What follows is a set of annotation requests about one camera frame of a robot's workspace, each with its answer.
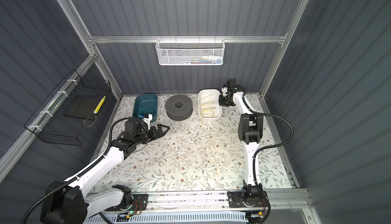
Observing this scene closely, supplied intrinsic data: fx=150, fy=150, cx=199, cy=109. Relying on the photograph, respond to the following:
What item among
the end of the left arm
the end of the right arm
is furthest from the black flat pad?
the end of the right arm

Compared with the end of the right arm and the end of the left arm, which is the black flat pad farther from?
the end of the right arm

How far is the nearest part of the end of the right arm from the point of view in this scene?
0.81 meters
